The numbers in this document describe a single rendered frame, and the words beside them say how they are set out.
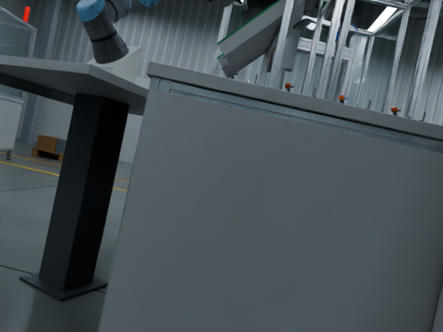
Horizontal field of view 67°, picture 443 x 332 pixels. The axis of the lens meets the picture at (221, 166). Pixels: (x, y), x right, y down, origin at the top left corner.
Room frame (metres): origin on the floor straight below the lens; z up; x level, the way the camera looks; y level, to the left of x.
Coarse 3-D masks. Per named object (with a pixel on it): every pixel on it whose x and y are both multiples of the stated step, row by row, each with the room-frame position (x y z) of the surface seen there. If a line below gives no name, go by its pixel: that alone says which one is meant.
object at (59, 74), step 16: (0, 64) 1.07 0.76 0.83; (16, 64) 1.03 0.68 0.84; (32, 64) 1.00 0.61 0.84; (48, 64) 0.97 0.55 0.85; (64, 64) 0.94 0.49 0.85; (80, 64) 0.92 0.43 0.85; (32, 80) 1.34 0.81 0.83; (48, 80) 1.23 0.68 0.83; (64, 80) 1.13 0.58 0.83; (80, 80) 1.05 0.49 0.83; (96, 80) 0.98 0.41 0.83; (112, 80) 0.98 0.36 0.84; (112, 96) 1.29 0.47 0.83; (128, 96) 1.19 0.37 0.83; (144, 96) 1.12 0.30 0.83; (128, 112) 1.90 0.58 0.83
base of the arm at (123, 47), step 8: (96, 40) 1.38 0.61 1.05; (104, 40) 1.38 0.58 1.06; (112, 40) 1.40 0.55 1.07; (120, 40) 1.43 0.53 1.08; (96, 48) 1.40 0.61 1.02; (104, 48) 1.40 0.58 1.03; (112, 48) 1.40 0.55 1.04; (120, 48) 1.42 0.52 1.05; (128, 48) 1.47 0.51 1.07; (96, 56) 1.42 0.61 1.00; (104, 56) 1.41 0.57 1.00; (112, 56) 1.41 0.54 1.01; (120, 56) 1.43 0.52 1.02
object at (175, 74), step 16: (160, 64) 0.73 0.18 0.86; (176, 80) 0.73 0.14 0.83; (192, 80) 0.73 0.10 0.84; (208, 80) 0.73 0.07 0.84; (224, 80) 0.74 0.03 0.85; (240, 96) 0.76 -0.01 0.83; (256, 96) 0.74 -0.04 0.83; (272, 96) 0.74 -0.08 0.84; (288, 96) 0.74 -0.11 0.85; (304, 96) 0.74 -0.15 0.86; (320, 112) 0.74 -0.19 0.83; (336, 112) 0.74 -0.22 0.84; (352, 112) 0.74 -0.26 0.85; (368, 112) 0.75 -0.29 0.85; (384, 128) 0.77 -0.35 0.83; (400, 128) 0.75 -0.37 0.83; (416, 128) 0.75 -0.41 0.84; (432, 128) 0.75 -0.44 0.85
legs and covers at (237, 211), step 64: (192, 128) 0.74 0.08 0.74; (256, 128) 0.74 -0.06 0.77; (320, 128) 0.75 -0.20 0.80; (128, 192) 0.74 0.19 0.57; (192, 192) 0.74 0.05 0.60; (256, 192) 0.74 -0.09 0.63; (320, 192) 0.75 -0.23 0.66; (384, 192) 0.75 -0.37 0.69; (128, 256) 0.73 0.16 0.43; (192, 256) 0.74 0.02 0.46; (256, 256) 0.74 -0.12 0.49; (320, 256) 0.75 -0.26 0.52; (384, 256) 0.75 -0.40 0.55; (128, 320) 0.74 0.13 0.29; (192, 320) 0.74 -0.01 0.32; (256, 320) 0.74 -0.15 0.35; (320, 320) 0.75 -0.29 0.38; (384, 320) 0.75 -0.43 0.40
